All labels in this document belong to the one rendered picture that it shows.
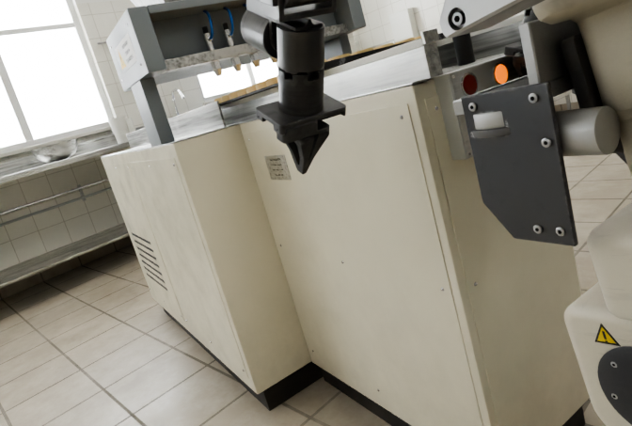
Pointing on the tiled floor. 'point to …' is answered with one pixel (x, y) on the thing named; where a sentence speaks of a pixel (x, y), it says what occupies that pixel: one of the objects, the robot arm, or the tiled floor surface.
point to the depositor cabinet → (214, 257)
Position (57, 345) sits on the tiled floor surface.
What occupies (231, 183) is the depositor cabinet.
